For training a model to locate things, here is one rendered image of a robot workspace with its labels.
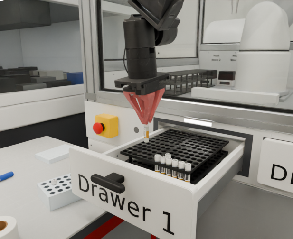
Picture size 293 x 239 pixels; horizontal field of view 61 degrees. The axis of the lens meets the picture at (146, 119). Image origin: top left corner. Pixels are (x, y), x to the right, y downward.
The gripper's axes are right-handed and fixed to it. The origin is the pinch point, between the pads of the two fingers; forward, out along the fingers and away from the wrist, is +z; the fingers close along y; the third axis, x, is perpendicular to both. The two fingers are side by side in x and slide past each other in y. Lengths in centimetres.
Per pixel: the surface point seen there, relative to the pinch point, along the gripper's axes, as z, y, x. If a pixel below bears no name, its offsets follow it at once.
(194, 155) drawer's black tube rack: 9.3, 6.1, -8.1
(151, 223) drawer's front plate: 13.0, -12.5, -9.6
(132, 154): 8.3, -1.8, 3.4
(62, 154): 21.2, 3.5, 42.1
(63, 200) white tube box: 19.3, -12.9, 17.1
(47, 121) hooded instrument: 21, 21, 80
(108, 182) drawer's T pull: 5.5, -15.2, -3.3
